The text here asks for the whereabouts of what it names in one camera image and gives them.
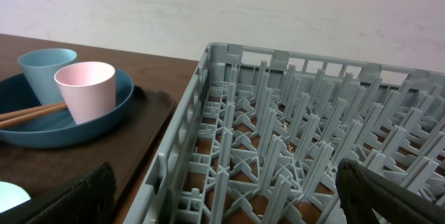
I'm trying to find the dark blue plate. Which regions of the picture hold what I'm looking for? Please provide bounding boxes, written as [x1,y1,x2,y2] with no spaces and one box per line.
[1,70,134,149]

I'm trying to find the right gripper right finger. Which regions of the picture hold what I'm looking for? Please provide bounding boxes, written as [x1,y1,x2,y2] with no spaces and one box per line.
[336,159,444,224]

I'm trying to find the wooden chopstick right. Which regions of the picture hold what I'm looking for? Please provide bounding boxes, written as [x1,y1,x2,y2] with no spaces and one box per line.
[1,105,67,129]

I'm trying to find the light blue bowl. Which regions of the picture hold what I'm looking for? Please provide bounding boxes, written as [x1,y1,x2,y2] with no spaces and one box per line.
[0,182,31,213]

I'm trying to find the grey dishwasher rack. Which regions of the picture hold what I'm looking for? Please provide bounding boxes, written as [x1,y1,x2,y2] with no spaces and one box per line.
[125,43,444,223]

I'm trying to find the brown serving tray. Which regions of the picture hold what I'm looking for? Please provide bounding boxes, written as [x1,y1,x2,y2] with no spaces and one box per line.
[1,87,177,223]

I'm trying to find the light blue cup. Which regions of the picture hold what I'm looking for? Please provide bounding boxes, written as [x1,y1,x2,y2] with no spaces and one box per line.
[17,48,77,105]

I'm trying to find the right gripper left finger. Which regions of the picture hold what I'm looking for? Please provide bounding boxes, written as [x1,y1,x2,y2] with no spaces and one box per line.
[25,162,116,224]

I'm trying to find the pink cup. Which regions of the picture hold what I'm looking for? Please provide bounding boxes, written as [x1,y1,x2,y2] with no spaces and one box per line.
[54,61,116,125]

